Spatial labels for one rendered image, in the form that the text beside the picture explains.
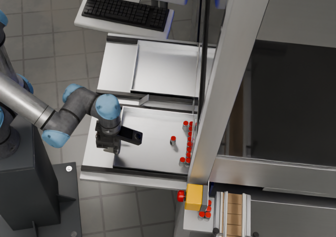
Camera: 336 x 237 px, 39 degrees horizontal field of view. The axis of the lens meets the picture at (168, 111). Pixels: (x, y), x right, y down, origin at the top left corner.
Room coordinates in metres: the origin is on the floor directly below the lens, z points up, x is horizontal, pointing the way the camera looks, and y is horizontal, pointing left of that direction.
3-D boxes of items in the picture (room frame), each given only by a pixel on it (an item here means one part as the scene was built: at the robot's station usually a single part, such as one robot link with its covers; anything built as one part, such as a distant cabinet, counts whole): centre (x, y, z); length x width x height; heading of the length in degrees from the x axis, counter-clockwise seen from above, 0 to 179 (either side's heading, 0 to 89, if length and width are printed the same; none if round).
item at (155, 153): (0.83, 0.01, 0.90); 0.34 x 0.26 x 0.04; 90
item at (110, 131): (0.76, 0.19, 1.14); 0.08 x 0.08 x 0.05
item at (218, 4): (0.92, -0.11, 1.50); 0.43 x 0.01 x 0.59; 0
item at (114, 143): (0.76, 0.20, 1.06); 0.09 x 0.08 x 0.12; 90
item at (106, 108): (0.77, 0.19, 1.22); 0.09 x 0.08 x 0.11; 68
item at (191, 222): (0.57, -0.17, 0.87); 0.14 x 0.13 x 0.02; 90
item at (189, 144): (0.83, -0.10, 0.91); 0.18 x 0.02 x 0.05; 0
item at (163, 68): (1.17, -0.01, 0.90); 0.34 x 0.26 x 0.04; 90
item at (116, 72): (1.00, 0.06, 0.87); 0.70 x 0.48 x 0.02; 0
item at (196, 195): (0.58, -0.13, 0.99); 0.08 x 0.07 x 0.07; 90
